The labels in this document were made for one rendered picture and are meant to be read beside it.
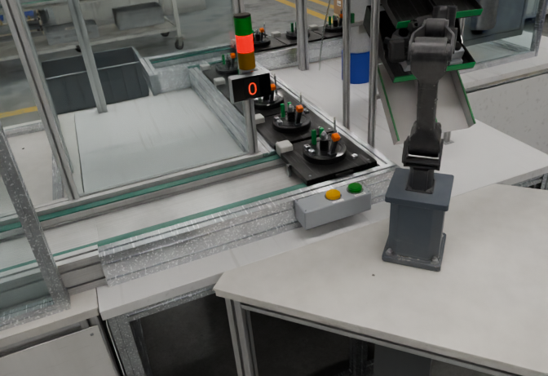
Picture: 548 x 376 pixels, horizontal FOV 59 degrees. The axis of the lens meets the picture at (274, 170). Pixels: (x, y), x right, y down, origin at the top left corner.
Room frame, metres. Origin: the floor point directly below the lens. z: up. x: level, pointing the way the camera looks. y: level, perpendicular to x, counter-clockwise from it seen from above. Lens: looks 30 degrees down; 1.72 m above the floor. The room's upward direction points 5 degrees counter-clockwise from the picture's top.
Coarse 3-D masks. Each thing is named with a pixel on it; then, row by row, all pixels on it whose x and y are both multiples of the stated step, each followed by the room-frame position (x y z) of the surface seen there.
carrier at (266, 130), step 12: (300, 96) 1.65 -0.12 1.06; (288, 108) 1.60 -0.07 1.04; (264, 120) 1.65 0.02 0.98; (276, 120) 1.59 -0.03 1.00; (288, 120) 1.60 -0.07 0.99; (300, 120) 1.59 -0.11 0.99; (312, 120) 1.63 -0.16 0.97; (324, 120) 1.62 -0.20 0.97; (264, 132) 1.56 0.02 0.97; (276, 132) 1.55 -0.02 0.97; (288, 132) 1.54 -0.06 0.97; (300, 132) 1.53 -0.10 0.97
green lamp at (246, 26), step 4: (236, 20) 1.39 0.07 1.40; (240, 20) 1.38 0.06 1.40; (244, 20) 1.39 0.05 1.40; (248, 20) 1.39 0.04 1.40; (236, 24) 1.39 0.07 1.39; (240, 24) 1.39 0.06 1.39; (244, 24) 1.38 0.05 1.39; (248, 24) 1.39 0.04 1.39; (236, 28) 1.39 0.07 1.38; (240, 28) 1.39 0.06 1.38; (244, 28) 1.38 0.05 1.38; (248, 28) 1.39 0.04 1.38; (236, 32) 1.39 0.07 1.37; (240, 32) 1.39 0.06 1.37; (244, 32) 1.38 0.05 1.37; (248, 32) 1.39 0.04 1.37; (252, 32) 1.41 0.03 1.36
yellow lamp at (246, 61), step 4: (252, 52) 1.39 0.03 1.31; (240, 56) 1.39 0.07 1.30; (244, 56) 1.38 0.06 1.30; (248, 56) 1.39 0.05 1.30; (252, 56) 1.39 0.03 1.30; (240, 60) 1.39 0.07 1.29; (244, 60) 1.38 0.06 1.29; (248, 60) 1.38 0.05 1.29; (252, 60) 1.39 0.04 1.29; (240, 64) 1.39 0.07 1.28; (244, 64) 1.39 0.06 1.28; (248, 64) 1.38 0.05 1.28; (252, 64) 1.39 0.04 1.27; (240, 68) 1.40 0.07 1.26; (244, 68) 1.39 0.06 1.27; (248, 68) 1.38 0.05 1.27; (252, 68) 1.39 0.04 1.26
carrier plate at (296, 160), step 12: (336, 132) 1.51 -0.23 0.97; (300, 144) 1.44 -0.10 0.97; (348, 144) 1.41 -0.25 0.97; (288, 156) 1.37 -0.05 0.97; (300, 156) 1.36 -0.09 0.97; (348, 156) 1.34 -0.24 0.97; (360, 156) 1.33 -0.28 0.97; (300, 168) 1.28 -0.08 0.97; (312, 168) 1.28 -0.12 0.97; (324, 168) 1.27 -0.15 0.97; (336, 168) 1.27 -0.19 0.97; (348, 168) 1.26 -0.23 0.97; (360, 168) 1.27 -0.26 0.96; (312, 180) 1.22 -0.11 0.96; (324, 180) 1.23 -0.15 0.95
